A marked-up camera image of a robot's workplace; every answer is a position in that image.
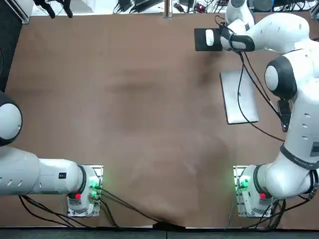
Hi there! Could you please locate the grey laptop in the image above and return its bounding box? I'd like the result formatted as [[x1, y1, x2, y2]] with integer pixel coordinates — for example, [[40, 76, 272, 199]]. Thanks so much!
[[219, 70, 259, 124]]

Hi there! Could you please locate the small black power adapter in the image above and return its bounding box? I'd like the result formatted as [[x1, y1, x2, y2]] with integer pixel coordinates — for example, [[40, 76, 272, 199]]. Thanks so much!
[[116, 0, 135, 11]]

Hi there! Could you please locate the grey power adapter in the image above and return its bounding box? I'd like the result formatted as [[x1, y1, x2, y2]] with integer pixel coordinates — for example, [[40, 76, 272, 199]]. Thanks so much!
[[133, 0, 165, 7]]

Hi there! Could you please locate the black device with red light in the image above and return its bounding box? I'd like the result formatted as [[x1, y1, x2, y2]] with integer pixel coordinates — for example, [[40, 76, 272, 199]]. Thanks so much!
[[173, 1, 187, 12], [193, 2, 208, 13]]

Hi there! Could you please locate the dark mouse pad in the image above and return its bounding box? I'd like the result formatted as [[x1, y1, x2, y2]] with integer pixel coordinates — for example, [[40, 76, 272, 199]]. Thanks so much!
[[193, 27, 225, 52]]

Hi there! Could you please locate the white computer mouse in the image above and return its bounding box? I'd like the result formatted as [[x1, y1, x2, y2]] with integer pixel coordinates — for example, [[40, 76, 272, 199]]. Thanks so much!
[[204, 29, 215, 47]]

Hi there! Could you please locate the aluminium frame rail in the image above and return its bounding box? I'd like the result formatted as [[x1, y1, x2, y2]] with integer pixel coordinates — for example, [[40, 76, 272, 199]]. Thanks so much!
[[13, 0, 31, 25]]

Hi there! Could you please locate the aluminium frame post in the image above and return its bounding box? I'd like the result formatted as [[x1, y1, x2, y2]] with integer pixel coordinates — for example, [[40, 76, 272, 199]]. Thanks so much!
[[162, 0, 173, 20]]

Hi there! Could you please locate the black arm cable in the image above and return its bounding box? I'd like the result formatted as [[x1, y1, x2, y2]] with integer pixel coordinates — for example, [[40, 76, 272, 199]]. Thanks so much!
[[215, 14, 286, 142], [244, 51, 290, 131]]

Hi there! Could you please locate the black base cable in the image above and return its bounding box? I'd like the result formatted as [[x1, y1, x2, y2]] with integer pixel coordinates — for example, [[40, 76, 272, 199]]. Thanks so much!
[[18, 195, 118, 229], [98, 186, 186, 229], [225, 193, 314, 229]]

